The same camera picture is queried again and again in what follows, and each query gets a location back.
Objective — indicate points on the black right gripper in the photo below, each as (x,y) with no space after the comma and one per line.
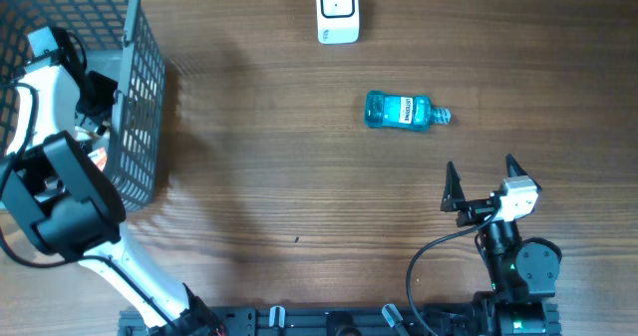
(455,199)

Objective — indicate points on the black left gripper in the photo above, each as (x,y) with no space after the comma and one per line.
(109,86)

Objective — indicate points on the blue mouthwash bottle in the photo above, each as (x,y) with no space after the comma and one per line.
(414,113)

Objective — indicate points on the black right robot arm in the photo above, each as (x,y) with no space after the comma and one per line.
(522,271)

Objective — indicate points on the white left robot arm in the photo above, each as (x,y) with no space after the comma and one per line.
(64,203)

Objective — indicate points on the white barcode scanner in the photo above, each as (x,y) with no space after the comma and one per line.
(338,21)

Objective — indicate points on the grey plastic mesh basket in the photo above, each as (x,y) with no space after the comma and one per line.
(119,44)

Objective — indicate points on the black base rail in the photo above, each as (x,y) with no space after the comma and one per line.
(349,321)

